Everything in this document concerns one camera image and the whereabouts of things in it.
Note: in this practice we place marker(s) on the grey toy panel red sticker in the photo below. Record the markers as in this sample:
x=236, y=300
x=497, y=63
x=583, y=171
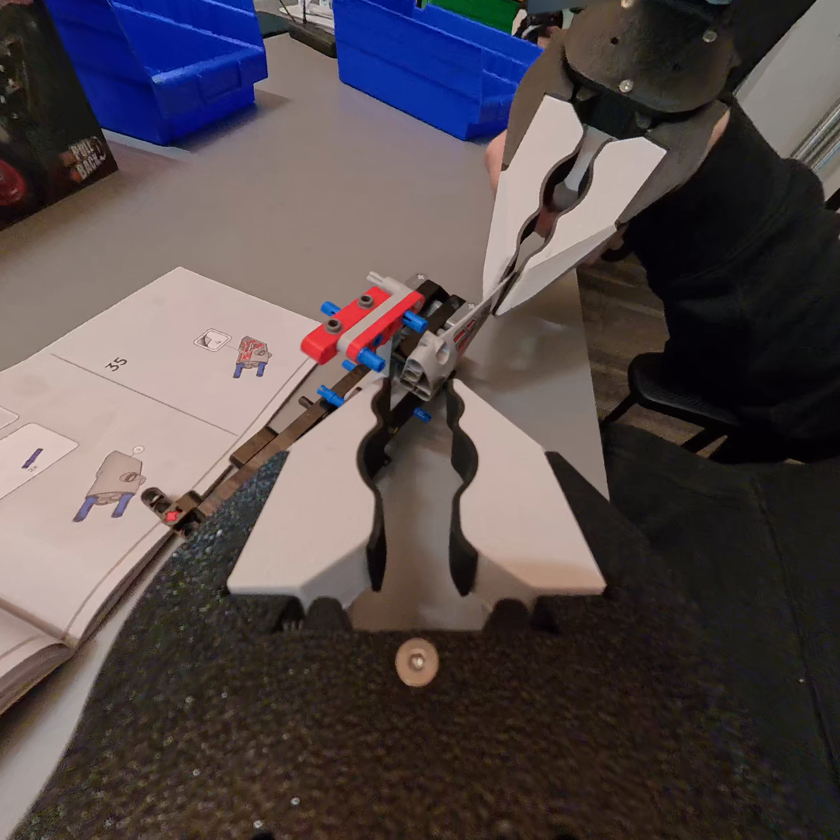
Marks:
x=426, y=358

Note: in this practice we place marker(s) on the person's right hand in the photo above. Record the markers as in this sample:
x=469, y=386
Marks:
x=495, y=157

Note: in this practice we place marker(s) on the dark toy truck box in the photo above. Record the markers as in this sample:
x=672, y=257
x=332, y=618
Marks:
x=46, y=131

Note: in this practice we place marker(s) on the person's right forearm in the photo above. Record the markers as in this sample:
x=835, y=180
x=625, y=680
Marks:
x=735, y=262

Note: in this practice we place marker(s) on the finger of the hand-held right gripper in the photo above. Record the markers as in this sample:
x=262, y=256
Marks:
x=610, y=190
x=525, y=164

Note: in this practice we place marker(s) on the black office chair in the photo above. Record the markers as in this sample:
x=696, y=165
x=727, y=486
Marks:
x=669, y=387

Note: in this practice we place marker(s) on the person's dark clothed body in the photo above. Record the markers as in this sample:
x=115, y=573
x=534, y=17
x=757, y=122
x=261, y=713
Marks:
x=754, y=590

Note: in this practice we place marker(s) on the green storage bin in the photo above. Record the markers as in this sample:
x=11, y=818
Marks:
x=472, y=13

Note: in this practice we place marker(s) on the toy brick truck chassis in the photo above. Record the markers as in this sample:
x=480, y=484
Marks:
x=367, y=321

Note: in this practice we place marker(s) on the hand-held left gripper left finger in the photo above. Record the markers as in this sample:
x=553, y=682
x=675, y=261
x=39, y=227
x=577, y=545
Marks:
x=308, y=525

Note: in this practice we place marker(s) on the white instruction booklet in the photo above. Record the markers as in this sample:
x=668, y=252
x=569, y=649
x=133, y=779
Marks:
x=131, y=407

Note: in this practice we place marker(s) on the blue storage bin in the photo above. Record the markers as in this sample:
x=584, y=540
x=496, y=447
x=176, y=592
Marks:
x=164, y=65
x=426, y=72

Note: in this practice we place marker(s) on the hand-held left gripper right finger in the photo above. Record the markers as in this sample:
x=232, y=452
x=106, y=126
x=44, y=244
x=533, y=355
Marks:
x=538, y=525

